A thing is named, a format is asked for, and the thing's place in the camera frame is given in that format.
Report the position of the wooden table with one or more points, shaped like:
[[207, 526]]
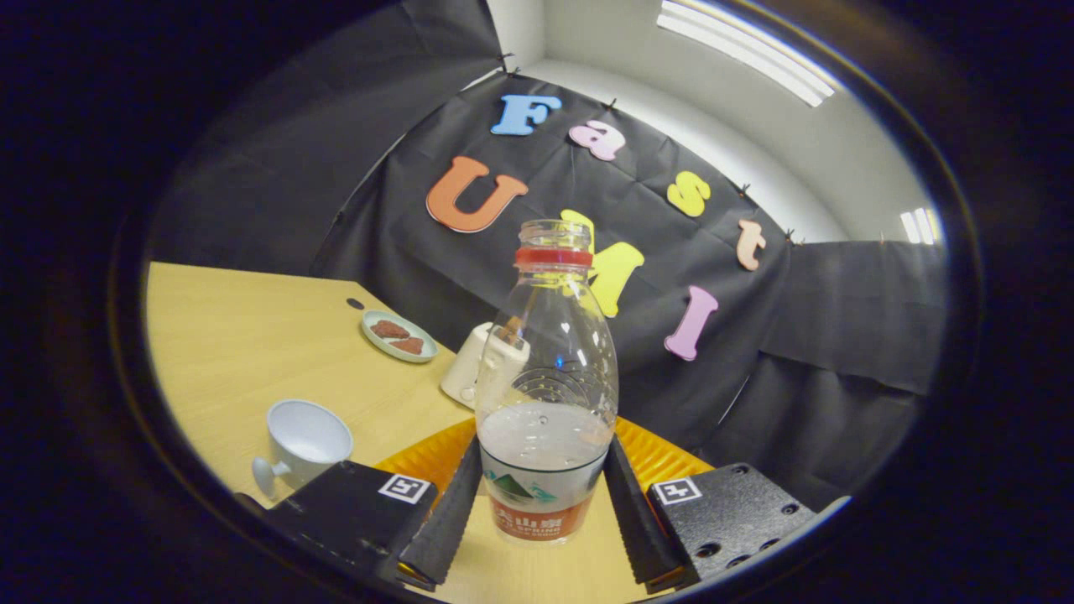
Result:
[[252, 335]]

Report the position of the white cup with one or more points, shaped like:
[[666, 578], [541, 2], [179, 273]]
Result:
[[306, 436]]

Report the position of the pale green plate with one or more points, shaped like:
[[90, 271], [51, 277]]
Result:
[[379, 345]]

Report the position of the small ceiling light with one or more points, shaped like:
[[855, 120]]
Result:
[[920, 226]]

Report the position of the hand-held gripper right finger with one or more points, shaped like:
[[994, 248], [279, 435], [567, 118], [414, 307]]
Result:
[[638, 524]]

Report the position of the long ceiling light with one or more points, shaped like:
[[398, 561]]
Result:
[[747, 50]]

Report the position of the white toaster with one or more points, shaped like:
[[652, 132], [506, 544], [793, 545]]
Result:
[[466, 377]]

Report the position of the clear plastic juice bottle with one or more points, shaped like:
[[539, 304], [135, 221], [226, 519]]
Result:
[[545, 377]]

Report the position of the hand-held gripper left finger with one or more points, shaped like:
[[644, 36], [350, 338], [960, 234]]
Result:
[[449, 520]]

